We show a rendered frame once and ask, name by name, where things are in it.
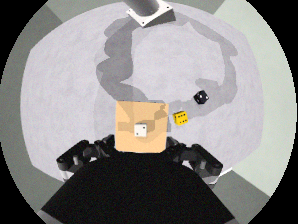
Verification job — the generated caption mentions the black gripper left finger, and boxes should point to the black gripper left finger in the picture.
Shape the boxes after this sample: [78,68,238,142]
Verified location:
[56,134,126,182]

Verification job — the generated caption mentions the white die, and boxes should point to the white die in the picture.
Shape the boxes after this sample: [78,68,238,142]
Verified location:
[134,123,147,137]

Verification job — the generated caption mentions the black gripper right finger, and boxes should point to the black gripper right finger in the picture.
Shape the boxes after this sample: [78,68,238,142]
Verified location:
[151,136,223,190]

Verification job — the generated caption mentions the tan flat mat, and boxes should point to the tan flat mat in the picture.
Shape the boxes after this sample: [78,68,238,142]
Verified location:
[116,101,168,152]

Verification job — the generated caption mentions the black die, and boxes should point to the black die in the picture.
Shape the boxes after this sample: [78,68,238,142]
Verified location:
[193,90,209,104]

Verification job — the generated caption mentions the yellow die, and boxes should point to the yellow die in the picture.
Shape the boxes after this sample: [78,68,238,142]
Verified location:
[173,111,188,126]

